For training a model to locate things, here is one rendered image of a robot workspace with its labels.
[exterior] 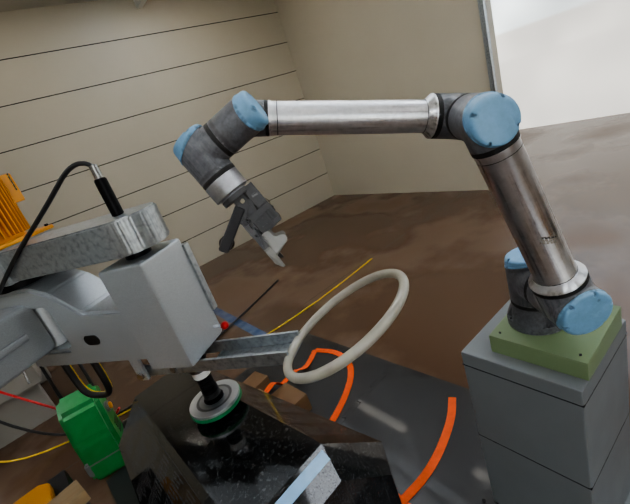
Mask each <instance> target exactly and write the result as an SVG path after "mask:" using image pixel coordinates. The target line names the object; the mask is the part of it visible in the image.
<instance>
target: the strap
mask: <svg viewBox="0 0 630 504"><path fill-rule="evenodd" d="M317 352H322V353H331V354H334V355H336V356H338V357H339V356H341V355H342V354H343V353H341V352H339V351H337V350H333V349H322V348H316V350H313V351H312V353H311V355H310V357H309V359H308V360H307V362H306V364H305V365H304V366H303V367H302V368H299V369H296V370H293V371H294V372H297V371H299V370H302V369H306V368H307V367H308V366H309V365H310V364H311V362H312V361H313V359H314V357H315V355H316V353H317ZM347 369H348V378H347V382H346V386H345V389H344V392H343V394H342V397H341V399H340V401H339V403H338V405H337V407H336V409H335V411H334V413H333V415H332V416H331V418H330V419H329V420H332V421H334V422H335V421H336V420H337V418H338V416H339V414H340V412H341V411H342V409H343V407H344V404H345V402H346V400H347V398H348V395H349V392H350V390H351V386H352V383H353V378H354V368H353V364H352V363H350V364H349V365H347ZM288 381H289V380H288V379H287V378H285V379H284V380H283V381H282V382H281V383H279V382H271V383H270V384H269V385H268V386H267V387H266V389H265V390H264V391H265V392H267V393H269V391H270V390H271V389H272V387H273V386H274V385H275V384H276V385H283V384H284V383H285V382H286V383H287V382H288ZM455 415H456V397H448V412H447V418H446V422H445V425H444V429H443V431H442V434H441V437H440V439H439V442H438V444H437V447H436V449H435V451H434V453H433V455H432V457H431V458H430V460H429V462H428V464H427V465H426V467H425V468H424V470H423V471H422V473H421V474H420V475H419V476H418V478H417V479H416V480H415V481H414V482H413V484H412V485H411V486H410V487H409V488H408V489H407V490H406V491H405V492H404V493H403V494H402V495H401V498H402V501H403V504H407V502H409V501H410V500H411V499H412V497H413V496H414V495H415V494H416V493H417V492H418V491H419V490H420V489H421V488H422V486H423V485H424V484H425V483H426V481H427V480H428V479H429V477H430V476H431V474H432V473H433V471H434V470H435V468H436V466H437V465H438V463H439V461H440V459H441V457H442V455H443V453H444V450H445V448H446V446H447V443H448V440H449V438H450V435H451V432H452V428H453V425H454V420H455Z"/></svg>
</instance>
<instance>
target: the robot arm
mask: <svg viewBox="0 0 630 504"><path fill-rule="evenodd" d="M520 123H521V111H520V108H519V106H518V104H517V103H516V101H515V100H514V99H513V98H511V97H510V96H508V95H506V94H503V93H499V92H494V91H488V92H482V93H430V94H429V95H428V96H427V97H426V98H425V99H407V100H305V101H271V100H255V99H254V98H253V97H252V96H251V95H250V94H249V93H248V92H246V91H241V92H239V93H238V94H236V95H234V96H233V99H231V100H230V101H229V102H228V103H227V104H226V105H225V106H224V107H223V108H222V109H221V110H220V111H218V112H217V113H216V114H215V115H214V116H213V117H212V118H211V119H210V120H209V121H208V122H207V123H205V124H204V125H203V126H202V125H199V124H195V125H193V126H191V127H190V128H188V129H187V131H186V132H183V133H182V135H181V136H180V137H179V138H178V139H177V141H176V142H175V144H174V147H173V152H174V154H175V156H176V157H177V158H178V160H179V161H180V163H181V165H182V166H184V167H185V168H186V169H187V170H188V171H189V172H190V174H191V175H192V176H193V177H194V178H195V179H196V181H197V182H198V183H199V184H200V185H201V186H202V187H203V188H204V190H205V191H206V192H207V194H208V195H209V196H210V197H211V198H212V199H213V201H214V202H215V203H216V204H217V205H220V204H222V203H223V204H222V205H223V206H224V207H225V208H228V207H229V206H231V205H232V204H233V203H234V204H235V207H234V210H233V213H232V215H231V218H230V221H229V223H228V226H227V228H226V231H225V234H224V236H223V237H222V238H221V239H220V240H219V246H220V247H219V251H221V252H223V253H229V251H230V250H231V249H233V247H234V245H235V242H234V238H235V236H236V233H237V230H238V228H239V225H240V224H241V225H243V227H244V228H245V230H246V231H247V232H248V233H249V234H250V236H251V237H252V238H253V239H254V240H256V242H257V243H258V244H259V245H260V247H261V248H262V249H263V250H264V251H265V252H266V254H267V255H268V256H269V257H270V258H271V259H272V261H273V262H274V263H275V264H277V265H279V266H282V267H285V266H286V265H285V264H284V263H283V262H282V260H281V259H280V258H279V257H281V258H283V257H284V256H283V255H282V253H281V252H280V251H281V249H282V248H283V246H284V245H285V243H286V242H287V236H286V233H285V232H284V231H279V232H276V233H274V232H273V231H272V230H271V229H272V228H273V227H274V226H276V225H277V223H278V222H279V221H281V219H282V218H281V217H280V214H279V213H278V212H276V211H275V210H276V209H275V208H274V206H273V205H271V204H269V203H270V201H269V200H268V199H267V198H264V197H263V195H262V194H261V193H260V192H259V191H258V190H257V188H256V187H255V186H254V185H253V183H252V182H250V183H249V184H247V185H246V186H245V184H246V182H247V180H246V179H245V178H244V177H243V175H242V174H241V173H240V172H239V171H238V170H237V168H236V167H235V166H234V164H233V163H232V162H231V161H230V160H229V159H230V158H231V157H232V156H233V155H234V154H235V153H236V152H237V151H238V150H240V149H241V148H242V147H243V146H244V145H245V144H246V143H248V142H249V141H250V140H251V139H252V138H253V137H266V136H272V135H332V134H397V133H422V134H423V135H424V136H425V137H426V138H427V139H454V140H462V141H464V143H465V144H466V146H467V148H468V151H469V153H470V154H471V156H472V158H473V159H474V160H475V162H476V164H477V166H478V168H479V170H480V172H481V174H482V176H483V178H484V180H485V182H486V184H487V186H488V188H489V190H490V192H491V194H492V196H493V198H494V200H495V202H496V204H497V206H498V208H499V210H500V212H501V214H502V216H503V218H504V220H505V222H506V224H507V226H508V228H509V230H510V232H511V234H512V236H513V238H514V240H515V242H516V244H517V246H518V247H517V248H515V249H513V250H511V251H510V252H508V253H507V254H506V255H505V258H504V263H505V265H504V267H505V271H506V277H507V283H508V288H509V294H510V300H511V302H510V305H509V308H508V311H507V318H508V323H509V324H510V326H511V327H512V328H513V329H515V330H517V331H518V332H521V333H524V334H528V335H534V336H544V335H550V334H554V333H557V332H559V331H561V330H564V331H565V332H567V333H568V334H571V335H582V334H587V333H590V332H592V331H594V330H596V329H597V328H599V327H600V326H601V325H602V324H603V323H604V322H605V321H606V320H607V319H608V318H609V316H610V314H611V312H612V309H613V302H612V298H611V297H610V296H609V295H608V294H607V293H606V292H605V291H604V290H602V289H599V288H598V287H596V286H595V285H594V283H593V282H592V279H591V277H590V275H589V272H588V270H587V268H586V266H585V265H584V264H582V263H581V262H579V261H576V260H574V259H573V257H572V254H571V252H570V250H569V248H568V245H567V243H566V241H565V238H564V236H563V234H562V231H561V229H560V227H559V225H558V222H557V220H556V218H555V215H554V213H553V211H552V208H551V206H550V204H549V202H548V199H547V197H546V195H545V192H544V190H543V188H542V185H541V183H540V181H539V179H538V176H537V174H536V172H535V169H534V167H533V165H532V162H531V160H530V158H529V156H528V153H527V151H526V149H525V146H524V144H523V142H522V139H521V134H520V131H519V128H520V127H519V124H520ZM241 199H244V200H245V202H244V203H243V204H242V203H241V202H240V200H241ZM266 199H267V200H268V201H269V202H268V201H267V200H266Z"/></svg>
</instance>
